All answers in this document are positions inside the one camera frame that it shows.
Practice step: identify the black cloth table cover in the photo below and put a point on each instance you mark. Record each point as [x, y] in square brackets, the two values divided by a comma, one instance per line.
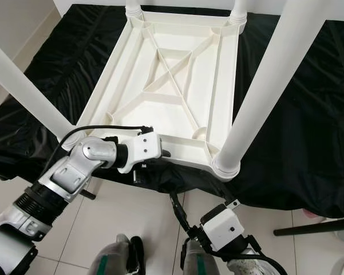
[297, 183]

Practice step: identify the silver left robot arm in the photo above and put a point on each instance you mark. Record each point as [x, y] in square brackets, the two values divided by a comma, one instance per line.
[74, 169]

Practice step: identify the white plastic children table top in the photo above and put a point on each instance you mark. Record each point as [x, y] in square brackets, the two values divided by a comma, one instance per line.
[137, 114]

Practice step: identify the white pedestal fan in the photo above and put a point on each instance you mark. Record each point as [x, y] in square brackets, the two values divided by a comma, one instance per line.
[343, 266]

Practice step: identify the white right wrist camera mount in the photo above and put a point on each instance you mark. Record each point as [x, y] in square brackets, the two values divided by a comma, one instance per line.
[223, 226]

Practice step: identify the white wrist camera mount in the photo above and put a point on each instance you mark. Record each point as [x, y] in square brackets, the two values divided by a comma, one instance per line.
[146, 148]
[223, 226]

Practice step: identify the black metal table leg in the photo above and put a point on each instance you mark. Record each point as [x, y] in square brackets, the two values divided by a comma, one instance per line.
[88, 193]
[315, 227]

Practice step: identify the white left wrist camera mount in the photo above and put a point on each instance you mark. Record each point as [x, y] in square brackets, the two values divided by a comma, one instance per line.
[146, 148]

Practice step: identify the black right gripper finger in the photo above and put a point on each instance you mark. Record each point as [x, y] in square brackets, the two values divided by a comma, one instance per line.
[179, 211]

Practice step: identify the grey left robot leg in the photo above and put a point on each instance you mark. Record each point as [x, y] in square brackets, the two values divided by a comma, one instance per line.
[114, 259]

